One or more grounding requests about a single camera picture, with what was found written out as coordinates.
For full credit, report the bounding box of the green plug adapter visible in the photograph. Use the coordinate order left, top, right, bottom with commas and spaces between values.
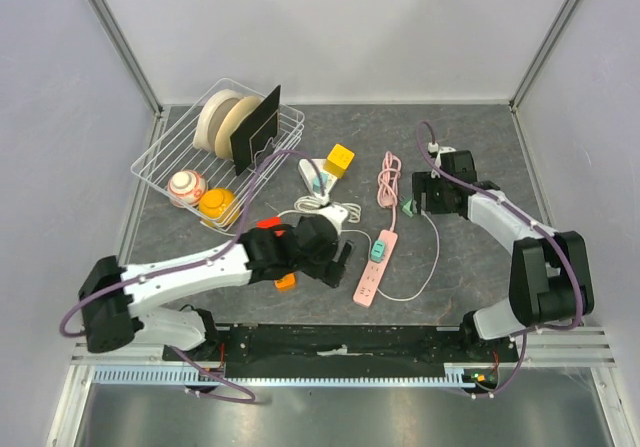
400, 198, 417, 218

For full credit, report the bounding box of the teal plug adapter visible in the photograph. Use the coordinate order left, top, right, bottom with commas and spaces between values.
312, 176, 326, 194
370, 240, 387, 263

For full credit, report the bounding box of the orange power strip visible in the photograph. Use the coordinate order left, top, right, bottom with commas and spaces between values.
274, 273, 297, 292

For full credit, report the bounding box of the red cube plug adapter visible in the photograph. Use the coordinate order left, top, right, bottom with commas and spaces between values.
256, 216, 281, 229

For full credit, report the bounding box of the teal plug adapter front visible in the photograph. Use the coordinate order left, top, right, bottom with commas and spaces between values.
312, 176, 326, 194

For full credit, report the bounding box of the yellow cube plug adapter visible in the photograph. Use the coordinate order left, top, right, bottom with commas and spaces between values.
324, 144, 355, 179

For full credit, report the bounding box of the pink power strip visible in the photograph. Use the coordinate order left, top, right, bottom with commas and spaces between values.
353, 230, 398, 307

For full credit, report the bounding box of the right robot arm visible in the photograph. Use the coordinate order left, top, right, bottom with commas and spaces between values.
412, 143, 595, 361

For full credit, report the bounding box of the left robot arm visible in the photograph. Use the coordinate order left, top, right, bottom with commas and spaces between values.
78, 215, 354, 360

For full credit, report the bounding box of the black square board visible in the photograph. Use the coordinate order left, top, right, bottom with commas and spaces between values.
230, 85, 281, 176

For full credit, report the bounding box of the white orange striped ball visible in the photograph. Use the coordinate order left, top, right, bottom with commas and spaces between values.
167, 170, 208, 208

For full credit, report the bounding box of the beige round plate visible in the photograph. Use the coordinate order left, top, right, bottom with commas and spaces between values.
214, 96, 262, 160

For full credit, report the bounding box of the pink coiled cord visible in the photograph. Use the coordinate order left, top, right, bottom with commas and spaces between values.
376, 150, 404, 233

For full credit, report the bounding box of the white coiled power cord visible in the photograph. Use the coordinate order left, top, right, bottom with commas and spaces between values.
272, 194, 441, 302

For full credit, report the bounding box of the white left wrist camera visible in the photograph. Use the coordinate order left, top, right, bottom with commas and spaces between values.
316, 204, 350, 236

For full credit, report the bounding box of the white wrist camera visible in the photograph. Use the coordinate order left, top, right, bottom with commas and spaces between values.
427, 142, 456, 178
316, 204, 350, 236

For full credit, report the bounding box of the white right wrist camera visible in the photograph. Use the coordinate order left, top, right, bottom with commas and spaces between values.
427, 142, 456, 178

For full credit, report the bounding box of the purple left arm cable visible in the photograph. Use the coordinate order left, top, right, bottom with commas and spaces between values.
59, 149, 306, 403

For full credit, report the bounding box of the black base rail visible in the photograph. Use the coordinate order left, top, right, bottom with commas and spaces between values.
186, 324, 518, 377

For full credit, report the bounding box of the white wire dish rack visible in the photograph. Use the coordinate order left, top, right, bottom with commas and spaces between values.
131, 78, 305, 232

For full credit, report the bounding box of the slotted cable duct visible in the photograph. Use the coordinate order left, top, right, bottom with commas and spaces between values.
92, 365, 476, 389

